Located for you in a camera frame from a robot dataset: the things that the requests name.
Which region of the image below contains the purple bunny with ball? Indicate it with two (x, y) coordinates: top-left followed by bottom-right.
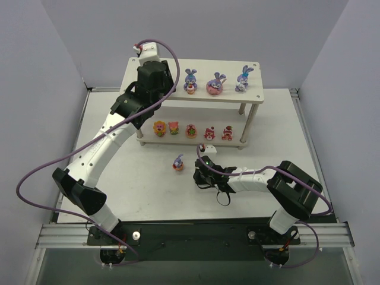
(183, 68), (198, 94)

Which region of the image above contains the orange lion toy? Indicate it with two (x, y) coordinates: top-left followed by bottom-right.
(153, 121), (166, 137)

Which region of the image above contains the red white bear toy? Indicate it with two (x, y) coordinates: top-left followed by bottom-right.
(204, 126), (216, 141)

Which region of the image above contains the pink bear clover toy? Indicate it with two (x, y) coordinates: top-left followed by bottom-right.
(186, 124), (197, 139)

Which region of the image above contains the pink bear burger toy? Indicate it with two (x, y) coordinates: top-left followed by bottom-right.
(168, 121), (179, 135)

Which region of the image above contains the red white strawberry toy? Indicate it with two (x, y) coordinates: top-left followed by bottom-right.
(221, 125), (233, 141)

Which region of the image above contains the purple bunny pink cake toy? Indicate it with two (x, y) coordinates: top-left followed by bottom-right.
(205, 72), (226, 96)

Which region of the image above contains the purple bunny blue ears toy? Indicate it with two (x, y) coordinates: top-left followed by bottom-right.
(235, 65), (254, 92)

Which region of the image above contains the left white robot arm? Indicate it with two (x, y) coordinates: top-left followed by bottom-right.
(52, 61), (174, 233)

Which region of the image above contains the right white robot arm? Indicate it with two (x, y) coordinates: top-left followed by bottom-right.
(193, 156), (322, 235)

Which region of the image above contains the wooden two-tier shelf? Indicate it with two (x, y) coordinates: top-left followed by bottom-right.
(137, 59), (264, 150)

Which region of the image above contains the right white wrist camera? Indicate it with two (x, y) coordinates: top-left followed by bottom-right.
(199, 144), (217, 155)

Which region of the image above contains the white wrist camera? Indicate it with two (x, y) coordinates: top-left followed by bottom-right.
(199, 144), (217, 155)
(133, 42), (161, 66)

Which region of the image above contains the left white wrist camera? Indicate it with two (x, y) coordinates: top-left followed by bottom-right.
(133, 42), (161, 66)

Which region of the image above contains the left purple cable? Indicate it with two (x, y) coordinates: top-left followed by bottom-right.
(16, 39), (182, 267)

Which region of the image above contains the purple cable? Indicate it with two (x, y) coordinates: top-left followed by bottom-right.
(16, 39), (182, 267)
(196, 145), (334, 270)

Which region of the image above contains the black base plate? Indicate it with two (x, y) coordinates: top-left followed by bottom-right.
(78, 220), (301, 264)

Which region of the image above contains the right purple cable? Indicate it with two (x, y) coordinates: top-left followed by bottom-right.
(196, 145), (334, 270)

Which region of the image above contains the aluminium frame rail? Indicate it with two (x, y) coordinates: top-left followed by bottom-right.
(36, 223), (354, 249)

